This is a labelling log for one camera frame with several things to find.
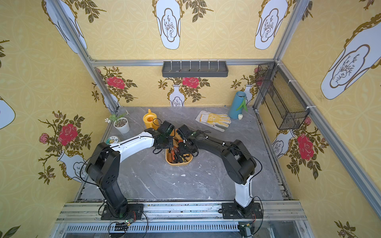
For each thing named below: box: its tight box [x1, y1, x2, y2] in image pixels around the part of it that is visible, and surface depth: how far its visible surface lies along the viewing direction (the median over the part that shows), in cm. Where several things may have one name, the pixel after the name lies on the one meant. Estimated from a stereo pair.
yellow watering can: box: [142, 108, 160, 130], surface depth 102 cm
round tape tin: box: [105, 135, 119, 145], surface depth 94 cm
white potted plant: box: [109, 113, 130, 134], surface depth 102 cm
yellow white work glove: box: [195, 110, 232, 133], surface depth 114 cm
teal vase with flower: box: [228, 90, 249, 120], surface depth 105 cm
